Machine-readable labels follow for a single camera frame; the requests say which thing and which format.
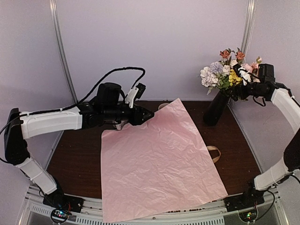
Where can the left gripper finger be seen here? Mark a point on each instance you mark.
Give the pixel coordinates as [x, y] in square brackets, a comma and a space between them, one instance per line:
[146, 112]
[146, 117]

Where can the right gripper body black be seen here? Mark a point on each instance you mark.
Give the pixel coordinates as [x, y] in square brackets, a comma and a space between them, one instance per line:
[243, 93]

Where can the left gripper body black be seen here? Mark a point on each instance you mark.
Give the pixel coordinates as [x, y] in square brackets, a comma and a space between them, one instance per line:
[113, 114]

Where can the yellow small flower bunch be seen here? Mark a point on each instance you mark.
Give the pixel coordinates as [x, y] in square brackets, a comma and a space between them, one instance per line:
[233, 78]

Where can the green fern white flower bunch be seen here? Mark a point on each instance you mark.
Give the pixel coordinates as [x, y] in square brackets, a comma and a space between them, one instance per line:
[225, 82]

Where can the blue hydrangea flower bunch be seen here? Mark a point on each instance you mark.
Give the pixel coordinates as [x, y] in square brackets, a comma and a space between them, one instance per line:
[210, 74]

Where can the black cylindrical vase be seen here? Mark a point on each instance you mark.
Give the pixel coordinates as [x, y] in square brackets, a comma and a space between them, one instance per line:
[213, 113]

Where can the orange brown flower stem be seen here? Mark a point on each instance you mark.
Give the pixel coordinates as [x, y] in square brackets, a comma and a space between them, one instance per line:
[231, 57]

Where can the pink wrapping paper sheet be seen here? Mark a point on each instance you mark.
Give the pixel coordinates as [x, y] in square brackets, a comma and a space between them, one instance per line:
[159, 166]

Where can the tan satin ribbon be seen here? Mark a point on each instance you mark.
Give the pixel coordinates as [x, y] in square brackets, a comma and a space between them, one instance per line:
[216, 153]

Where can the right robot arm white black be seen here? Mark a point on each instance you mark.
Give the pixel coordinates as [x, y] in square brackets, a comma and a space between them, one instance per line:
[269, 116]

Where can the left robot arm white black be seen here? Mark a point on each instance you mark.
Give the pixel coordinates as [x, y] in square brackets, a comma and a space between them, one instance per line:
[22, 126]

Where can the beige floral mug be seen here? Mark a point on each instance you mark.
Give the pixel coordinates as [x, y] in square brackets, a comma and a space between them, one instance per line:
[162, 106]

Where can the yellow-inside floral mug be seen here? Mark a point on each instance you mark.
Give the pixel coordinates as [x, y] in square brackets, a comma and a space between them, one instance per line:
[119, 125]

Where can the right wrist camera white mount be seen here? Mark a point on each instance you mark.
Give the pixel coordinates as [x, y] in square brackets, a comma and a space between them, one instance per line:
[242, 73]

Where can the right aluminium frame post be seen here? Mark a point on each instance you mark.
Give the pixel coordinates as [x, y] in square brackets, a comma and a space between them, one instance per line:
[248, 26]

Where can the aluminium frame post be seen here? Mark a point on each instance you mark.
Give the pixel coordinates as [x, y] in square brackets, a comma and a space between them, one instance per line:
[62, 54]
[248, 26]

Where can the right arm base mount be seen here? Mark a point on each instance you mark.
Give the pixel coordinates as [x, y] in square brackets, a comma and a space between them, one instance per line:
[246, 207]

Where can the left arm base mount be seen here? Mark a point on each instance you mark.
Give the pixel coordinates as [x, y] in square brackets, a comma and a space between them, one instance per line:
[63, 205]

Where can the left aluminium frame post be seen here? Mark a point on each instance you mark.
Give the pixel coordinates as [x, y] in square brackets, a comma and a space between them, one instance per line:
[62, 54]

